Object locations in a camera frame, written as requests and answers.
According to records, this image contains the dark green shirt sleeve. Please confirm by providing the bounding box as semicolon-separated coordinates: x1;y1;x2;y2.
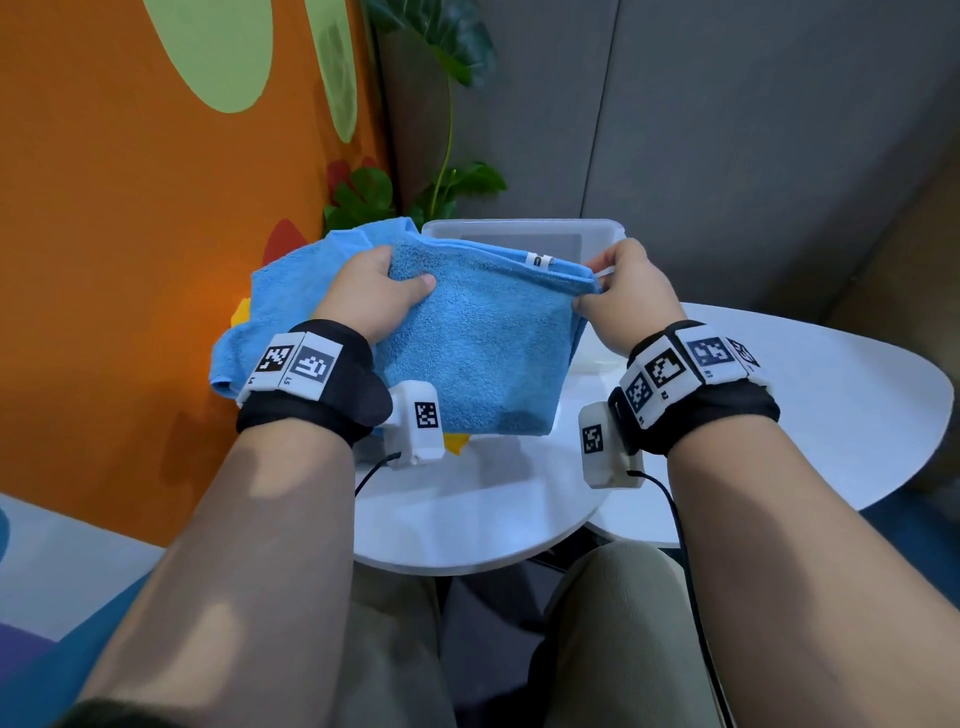
52;697;181;728

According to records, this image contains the person's right forearm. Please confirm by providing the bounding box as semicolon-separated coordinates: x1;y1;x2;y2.
667;416;960;728

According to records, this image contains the person's right hand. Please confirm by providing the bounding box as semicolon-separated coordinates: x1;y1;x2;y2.
573;238;685;358

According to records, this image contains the person's right leg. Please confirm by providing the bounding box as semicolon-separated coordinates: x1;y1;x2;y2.
528;541;725;728

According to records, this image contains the clear plastic storage box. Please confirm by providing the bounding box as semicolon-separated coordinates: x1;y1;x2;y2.
421;217;628;376

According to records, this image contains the black left camera cable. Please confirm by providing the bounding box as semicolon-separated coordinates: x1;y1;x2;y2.
353;449;404;496

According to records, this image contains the person's left forearm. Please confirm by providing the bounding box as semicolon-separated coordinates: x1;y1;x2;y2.
78;427;358;728

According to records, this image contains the yellow towel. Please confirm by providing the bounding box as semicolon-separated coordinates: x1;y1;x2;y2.
230;297;472;457

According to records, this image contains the person's left leg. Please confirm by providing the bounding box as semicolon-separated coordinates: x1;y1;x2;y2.
329;562;459;728

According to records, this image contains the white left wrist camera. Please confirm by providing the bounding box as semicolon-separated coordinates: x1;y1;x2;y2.
378;380;448;470

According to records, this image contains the black wristband with markers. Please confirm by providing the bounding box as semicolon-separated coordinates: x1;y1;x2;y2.
607;320;781;457
236;318;395;448

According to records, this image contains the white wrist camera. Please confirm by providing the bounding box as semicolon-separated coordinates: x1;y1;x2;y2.
577;402;646;490
378;380;448;470

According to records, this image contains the person's leg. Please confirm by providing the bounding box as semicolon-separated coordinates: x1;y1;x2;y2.
528;541;725;728
329;562;459;728

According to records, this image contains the person's left hand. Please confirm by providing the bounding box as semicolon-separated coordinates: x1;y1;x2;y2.
311;245;438;369

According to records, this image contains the black left wristband with markers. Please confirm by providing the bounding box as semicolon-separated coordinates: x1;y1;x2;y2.
236;318;395;448

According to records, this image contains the blue towel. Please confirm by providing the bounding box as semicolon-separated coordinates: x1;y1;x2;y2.
372;236;601;438
209;217;421;403

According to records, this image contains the black right camera cable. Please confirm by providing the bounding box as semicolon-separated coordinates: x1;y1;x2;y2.
626;468;736;728

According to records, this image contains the green leafy plant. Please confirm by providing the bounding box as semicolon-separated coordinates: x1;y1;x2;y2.
322;0;510;234

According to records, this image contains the black camera cable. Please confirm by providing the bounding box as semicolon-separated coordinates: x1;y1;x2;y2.
353;449;404;496
626;468;736;728

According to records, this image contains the black right wristband with markers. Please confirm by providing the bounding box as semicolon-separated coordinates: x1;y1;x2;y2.
607;320;781;457

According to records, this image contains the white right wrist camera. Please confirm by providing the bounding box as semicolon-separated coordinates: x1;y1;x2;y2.
577;402;646;490

